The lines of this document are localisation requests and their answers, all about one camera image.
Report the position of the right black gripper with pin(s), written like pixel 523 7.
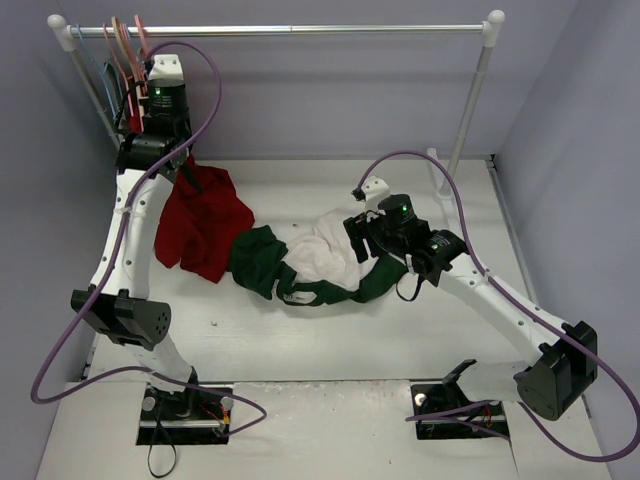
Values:
pixel 357 238

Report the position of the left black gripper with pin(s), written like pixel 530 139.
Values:
pixel 126 106

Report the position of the white green raglan t shirt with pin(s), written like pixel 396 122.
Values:
pixel 315 268

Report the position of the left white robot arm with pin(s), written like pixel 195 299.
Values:
pixel 116 304

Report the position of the red t shirt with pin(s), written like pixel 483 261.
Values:
pixel 199 223

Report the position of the beige wooden hanger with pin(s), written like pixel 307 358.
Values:
pixel 122 38

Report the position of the blue plastic hanger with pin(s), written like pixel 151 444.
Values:
pixel 99 71

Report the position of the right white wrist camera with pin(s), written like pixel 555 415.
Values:
pixel 372 192

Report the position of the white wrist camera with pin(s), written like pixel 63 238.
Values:
pixel 372 192
pixel 166 67

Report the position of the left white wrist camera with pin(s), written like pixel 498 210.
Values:
pixel 166 67

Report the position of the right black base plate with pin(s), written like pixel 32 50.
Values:
pixel 451 416

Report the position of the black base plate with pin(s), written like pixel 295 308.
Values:
pixel 451 416
pixel 191 419

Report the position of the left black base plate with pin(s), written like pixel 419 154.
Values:
pixel 191 419

